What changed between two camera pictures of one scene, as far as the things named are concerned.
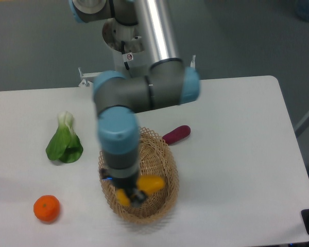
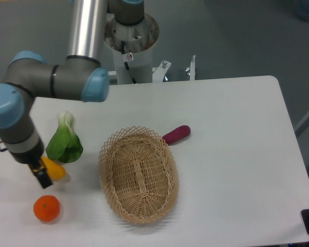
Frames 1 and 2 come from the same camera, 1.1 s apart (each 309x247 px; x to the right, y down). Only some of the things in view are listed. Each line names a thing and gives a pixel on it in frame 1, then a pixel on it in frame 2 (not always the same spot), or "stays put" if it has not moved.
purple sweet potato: (178, 133) stays put
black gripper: (129, 186) -> (42, 176)
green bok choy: (65, 145) stays put
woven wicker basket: (155, 158) stays put
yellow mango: (146, 183) -> (56, 171)
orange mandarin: (47, 208) stays put
